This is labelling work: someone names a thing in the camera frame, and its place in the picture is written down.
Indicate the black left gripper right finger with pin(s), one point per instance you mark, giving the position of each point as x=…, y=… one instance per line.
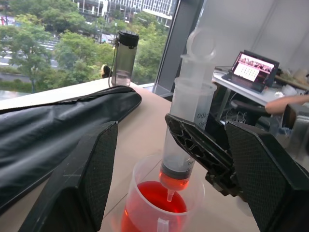
x=268, y=178

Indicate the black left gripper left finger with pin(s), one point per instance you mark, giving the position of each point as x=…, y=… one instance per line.
x=79, y=183

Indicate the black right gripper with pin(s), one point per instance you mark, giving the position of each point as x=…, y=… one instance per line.
x=227, y=183

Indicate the large clear plastic syringe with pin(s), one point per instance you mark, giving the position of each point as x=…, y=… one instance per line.
x=188, y=101

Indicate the clear cup with red liquid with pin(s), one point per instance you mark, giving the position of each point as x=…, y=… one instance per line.
x=154, y=200

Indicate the long black fabric bag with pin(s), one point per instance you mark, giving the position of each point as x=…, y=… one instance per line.
x=48, y=135

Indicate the grey office chair back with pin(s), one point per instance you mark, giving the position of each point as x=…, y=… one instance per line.
x=299, y=130

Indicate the white desk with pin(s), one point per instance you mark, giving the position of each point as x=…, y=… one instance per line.
x=243, y=90

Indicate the open laptop computer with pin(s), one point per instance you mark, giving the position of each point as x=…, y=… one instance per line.
x=253, y=70

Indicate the smoky bottle with black lid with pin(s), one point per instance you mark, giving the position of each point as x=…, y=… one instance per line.
x=124, y=60

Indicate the small yellow black object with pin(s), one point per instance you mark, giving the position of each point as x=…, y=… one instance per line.
x=105, y=71

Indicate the dark window frame pillar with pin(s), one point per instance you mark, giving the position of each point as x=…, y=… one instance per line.
x=178, y=43

